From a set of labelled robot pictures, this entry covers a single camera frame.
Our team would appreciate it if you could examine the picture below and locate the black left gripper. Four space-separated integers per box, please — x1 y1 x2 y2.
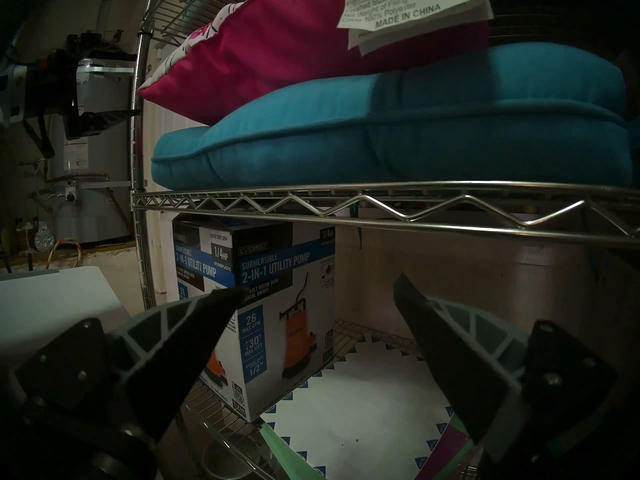
22 49 143 140

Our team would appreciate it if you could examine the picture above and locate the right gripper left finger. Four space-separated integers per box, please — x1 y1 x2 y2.
15 286 249 442

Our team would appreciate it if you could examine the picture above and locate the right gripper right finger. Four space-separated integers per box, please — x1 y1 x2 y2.
392 273 618 465

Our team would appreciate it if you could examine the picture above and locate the pink flamingo throw cushion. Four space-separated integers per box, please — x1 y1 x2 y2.
137 0 493 126

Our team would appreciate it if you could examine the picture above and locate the teal tufted seat cushion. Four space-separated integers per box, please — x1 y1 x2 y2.
151 42 633 191

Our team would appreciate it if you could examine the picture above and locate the purple paper sheet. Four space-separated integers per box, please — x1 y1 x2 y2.
425 424 476 480

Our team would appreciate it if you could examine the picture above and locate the grey water heater tank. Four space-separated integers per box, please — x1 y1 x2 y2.
50 56 136 247

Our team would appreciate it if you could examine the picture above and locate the grey flue pipe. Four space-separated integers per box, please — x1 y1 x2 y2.
97 0 118 35

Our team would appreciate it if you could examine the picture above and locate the white folding table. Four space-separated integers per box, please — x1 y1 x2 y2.
0 265 130 370

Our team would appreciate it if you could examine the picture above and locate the white paper with zigzag edge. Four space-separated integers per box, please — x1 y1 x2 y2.
262 334 458 480

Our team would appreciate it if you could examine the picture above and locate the utility pump cardboard box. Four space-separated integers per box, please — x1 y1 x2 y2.
171 216 337 424

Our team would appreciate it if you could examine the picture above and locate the green paper folder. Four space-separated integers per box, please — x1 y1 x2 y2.
258 421 326 480

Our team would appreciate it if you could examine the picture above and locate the chrome wire shelf rack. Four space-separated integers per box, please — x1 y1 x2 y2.
129 0 640 480

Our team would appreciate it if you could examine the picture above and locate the red yellow wire loop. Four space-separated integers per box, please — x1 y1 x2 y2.
46 238 82 270

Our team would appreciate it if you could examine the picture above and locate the crumpled silver foil duct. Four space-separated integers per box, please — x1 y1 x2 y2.
34 223 56 252

